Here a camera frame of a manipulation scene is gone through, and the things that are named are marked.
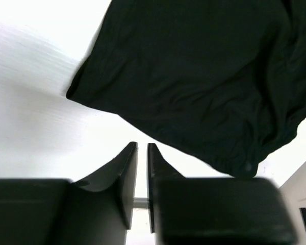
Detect black shorts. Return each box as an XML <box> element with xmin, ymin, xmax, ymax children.
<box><xmin>66</xmin><ymin>1</ymin><xmax>306</xmax><ymax>178</ymax></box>

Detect aluminium table edge rail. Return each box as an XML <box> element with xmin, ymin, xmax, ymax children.
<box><xmin>133</xmin><ymin>198</ymin><xmax>149</xmax><ymax>209</ymax></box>

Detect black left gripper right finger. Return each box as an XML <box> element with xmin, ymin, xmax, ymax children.
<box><xmin>147</xmin><ymin>143</ymin><xmax>298</xmax><ymax>245</ymax></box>

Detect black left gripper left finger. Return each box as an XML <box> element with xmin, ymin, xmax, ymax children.
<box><xmin>0</xmin><ymin>142</ymin><xmax>138</xmax><ymax>244</ymax></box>

